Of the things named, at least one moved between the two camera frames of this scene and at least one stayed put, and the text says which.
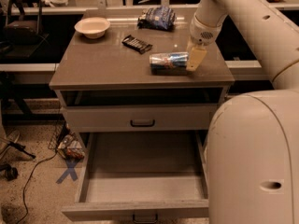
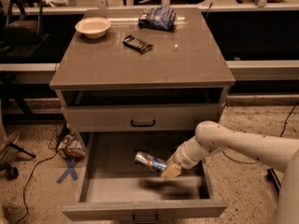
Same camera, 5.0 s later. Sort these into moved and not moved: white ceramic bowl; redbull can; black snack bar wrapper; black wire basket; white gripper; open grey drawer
Moved: redbull can; white gripper
Not moved: white ceramic bowl; black snack bar wrapper; black wire basket; open grey drawer
